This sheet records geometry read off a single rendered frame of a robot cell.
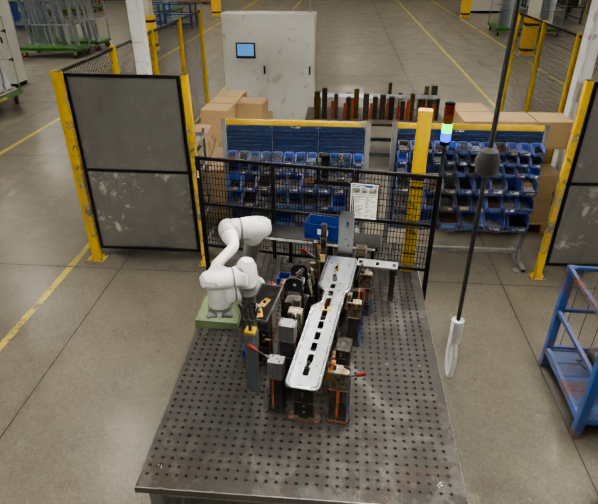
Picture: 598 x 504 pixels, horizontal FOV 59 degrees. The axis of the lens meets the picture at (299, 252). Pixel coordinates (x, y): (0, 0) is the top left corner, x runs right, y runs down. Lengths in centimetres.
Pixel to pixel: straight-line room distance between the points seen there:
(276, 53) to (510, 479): 778
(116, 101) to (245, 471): 366
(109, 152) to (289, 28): 500
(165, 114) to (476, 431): 377
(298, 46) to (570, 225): 576
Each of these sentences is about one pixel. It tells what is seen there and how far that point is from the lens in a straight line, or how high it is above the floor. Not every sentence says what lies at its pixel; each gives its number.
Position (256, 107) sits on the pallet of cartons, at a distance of 780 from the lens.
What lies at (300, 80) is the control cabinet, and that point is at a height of 92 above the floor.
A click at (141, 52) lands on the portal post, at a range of 732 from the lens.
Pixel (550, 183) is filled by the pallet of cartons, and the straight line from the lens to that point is 669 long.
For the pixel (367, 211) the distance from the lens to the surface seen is 409.
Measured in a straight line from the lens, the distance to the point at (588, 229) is 593.
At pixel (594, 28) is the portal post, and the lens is 738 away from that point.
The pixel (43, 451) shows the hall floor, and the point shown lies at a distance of 422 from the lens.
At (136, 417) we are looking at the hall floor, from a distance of 421.
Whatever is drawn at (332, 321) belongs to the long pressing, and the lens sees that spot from 325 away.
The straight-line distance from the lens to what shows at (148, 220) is 575.
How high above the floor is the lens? 298
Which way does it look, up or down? 30 degrees down
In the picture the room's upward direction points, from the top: straight up
